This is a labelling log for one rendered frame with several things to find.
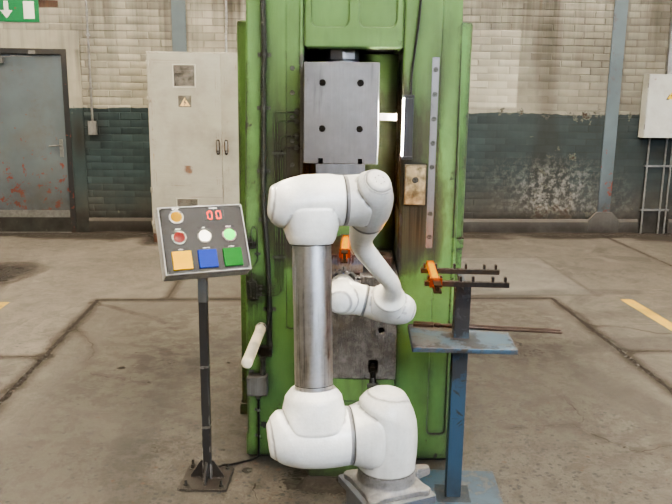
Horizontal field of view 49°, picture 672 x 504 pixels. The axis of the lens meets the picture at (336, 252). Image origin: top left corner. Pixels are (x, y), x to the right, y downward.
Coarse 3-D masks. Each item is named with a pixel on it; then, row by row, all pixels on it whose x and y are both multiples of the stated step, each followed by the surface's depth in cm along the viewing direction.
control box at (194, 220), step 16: (160, 208) 286; (176, 208) 288; (192, 208) 291; (208, 208) 293; (224, 208) 296; (240, 208) 298; (160, 224) 284; (176, 224) 286; (192, 224) 288; (208, 224) 291; (224, 224) 293; (240, 224) 296; (160, 240) 283; (192, 240) 286; (208, 240) 288; (224, 240) 291; (240, 240) 293; (160, 256) 286; (192, 256) 284; (176, 272) 280; (192, 272) 282; (208, 272) 285; (224, 272) 289; (240, 272) 293
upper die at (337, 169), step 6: (360, 162) 305; (318, 168) 298; (324, 168) 298; (330, 168) 298; (336, 168) 297; (342, 168) 297; (348, 168) 297; (354, 168) 297; (360, 168) 297; (336, 174) 298; (342, 174) 298; (348, 174) 298; (354, 174) 298
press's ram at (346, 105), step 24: (312, 72) 290; (336, 72) 290; (360, 72) 289; (312, 96) 292; (336, 96) 292; (360, 96) 291; (312, 120) 294; (336, 120) 294; (360, 120) 293; (384, 120) 312; (312, 144) 296; (336, 144) 295; (360, 144) 295
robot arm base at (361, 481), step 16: (416, 464) 203; (352, 480) 199; (368, 480) 193; (384, 480) 191; (400, 480) 191; (416, 480) 197; (368, 496) 190; (384, 496) 190; (400, 496) 191; (416, 496) 193
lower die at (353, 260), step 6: (342, 234) 344; (348, 234) 344; (336, 240) 335; (336, 246) 321; (336, 252) 309; (336, 258) 305; (348, 258) 305; (354, 258) 305; (336, 264) 306; (342, 264) 306; (348, 264) 306; (354, 264) 305; (360, 264) 305; (336, 270) 306; (348, 270) 306; (360, 270) 306
